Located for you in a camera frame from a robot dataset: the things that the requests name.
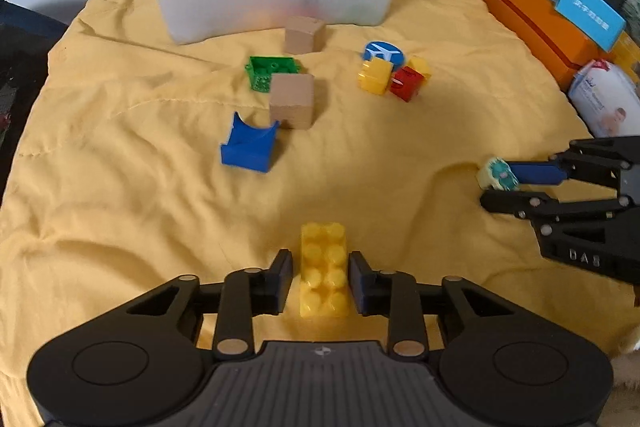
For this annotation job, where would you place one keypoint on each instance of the yellow long toy brick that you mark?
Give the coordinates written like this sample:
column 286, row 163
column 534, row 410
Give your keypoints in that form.
column 324, row 277

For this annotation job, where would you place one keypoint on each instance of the red small toy brick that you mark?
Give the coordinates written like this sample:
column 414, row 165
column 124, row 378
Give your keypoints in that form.
column 405, row 83

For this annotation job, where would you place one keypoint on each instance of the green toy brick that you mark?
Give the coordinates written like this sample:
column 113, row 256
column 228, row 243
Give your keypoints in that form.
column 272, row 71

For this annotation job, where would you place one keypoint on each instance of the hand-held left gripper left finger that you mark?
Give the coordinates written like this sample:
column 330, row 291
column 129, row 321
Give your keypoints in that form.
column 282, row 278

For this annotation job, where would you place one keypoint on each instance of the wooden cube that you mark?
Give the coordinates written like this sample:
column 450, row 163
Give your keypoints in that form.
column 304, row 34
column 292, row 99

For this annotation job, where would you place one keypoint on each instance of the blue and white card box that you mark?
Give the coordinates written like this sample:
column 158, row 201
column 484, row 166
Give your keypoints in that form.
column 590, row 13

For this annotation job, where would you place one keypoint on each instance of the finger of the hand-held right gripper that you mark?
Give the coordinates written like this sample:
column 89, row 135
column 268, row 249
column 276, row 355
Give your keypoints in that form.
column 537, row 172
column 520, row 203

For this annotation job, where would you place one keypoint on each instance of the yellow small toy brick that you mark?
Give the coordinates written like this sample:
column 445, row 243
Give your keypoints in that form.
column 420, row 67

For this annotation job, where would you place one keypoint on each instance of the yellow studded toy brick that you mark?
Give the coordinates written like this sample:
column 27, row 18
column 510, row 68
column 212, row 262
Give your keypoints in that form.
column 374, row 76

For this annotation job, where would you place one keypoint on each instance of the pale block with teal print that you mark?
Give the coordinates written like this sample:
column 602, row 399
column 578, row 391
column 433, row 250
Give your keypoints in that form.
column 497, row 174

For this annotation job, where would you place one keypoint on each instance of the yellow blanket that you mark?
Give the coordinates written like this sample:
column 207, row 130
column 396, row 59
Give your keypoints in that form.
column 150, row 207

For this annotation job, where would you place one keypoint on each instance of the blue round airplane disc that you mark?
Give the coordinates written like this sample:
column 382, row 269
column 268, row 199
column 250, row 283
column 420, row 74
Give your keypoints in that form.
column 382, row 51

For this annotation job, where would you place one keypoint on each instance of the baby wipes pack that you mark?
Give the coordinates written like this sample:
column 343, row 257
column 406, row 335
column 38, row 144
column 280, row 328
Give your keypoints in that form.
column 607, row 97

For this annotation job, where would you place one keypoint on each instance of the dark backpack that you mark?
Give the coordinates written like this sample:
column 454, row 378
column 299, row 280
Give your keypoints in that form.
column 20, row 57

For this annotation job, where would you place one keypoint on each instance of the blue arch toy brick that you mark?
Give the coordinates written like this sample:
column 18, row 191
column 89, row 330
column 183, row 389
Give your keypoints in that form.
column 249, row 148

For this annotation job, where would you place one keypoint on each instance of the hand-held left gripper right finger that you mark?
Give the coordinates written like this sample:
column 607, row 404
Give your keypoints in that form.
column 357, row 283

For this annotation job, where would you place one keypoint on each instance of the orange cardboard box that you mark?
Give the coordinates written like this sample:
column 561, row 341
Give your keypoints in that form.
column 530, row 17

